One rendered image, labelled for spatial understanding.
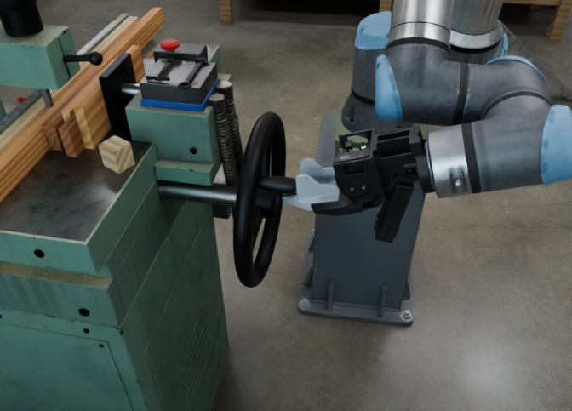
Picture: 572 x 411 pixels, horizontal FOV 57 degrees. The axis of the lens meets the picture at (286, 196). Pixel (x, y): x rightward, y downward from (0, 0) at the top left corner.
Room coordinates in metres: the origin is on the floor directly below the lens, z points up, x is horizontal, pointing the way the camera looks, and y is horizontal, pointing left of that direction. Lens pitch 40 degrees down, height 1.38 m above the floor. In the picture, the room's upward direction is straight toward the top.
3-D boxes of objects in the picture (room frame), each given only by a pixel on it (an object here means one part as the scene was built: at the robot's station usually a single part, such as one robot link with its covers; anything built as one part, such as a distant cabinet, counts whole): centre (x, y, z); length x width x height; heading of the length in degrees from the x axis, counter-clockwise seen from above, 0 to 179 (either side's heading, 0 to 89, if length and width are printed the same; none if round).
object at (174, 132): (0.76, 0.17, 0.92); 0.15 x 0.13 x 0.09; 169
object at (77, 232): (0.77, 0.25, 0.87); 0.61 x 0.30 x 0.06; 169
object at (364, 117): (1.20, -0.24, 0.68); 0.19 x 0.19 x 0.10
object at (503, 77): (0.64, -0.30, 1.01); 0.12 x 0.12 x 0.09; 79
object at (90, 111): (0.78, 0.29, 0.94); 0.22 x 0.02 x 0.08; 169
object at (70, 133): (0.78, 0.31, 0.93); 0.25 x 0.02 x 0.05; 169
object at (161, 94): (0.76, 0.17, 0.99); 0.13 x 0.11 x 0.06; 169
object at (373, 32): (1.20, -0.25, 0.82); 0.17 x 0.15 x 0.18; 79
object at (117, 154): (0.64, 0.25, 0.92); 0.03 x 0.03 x 0.04; 55
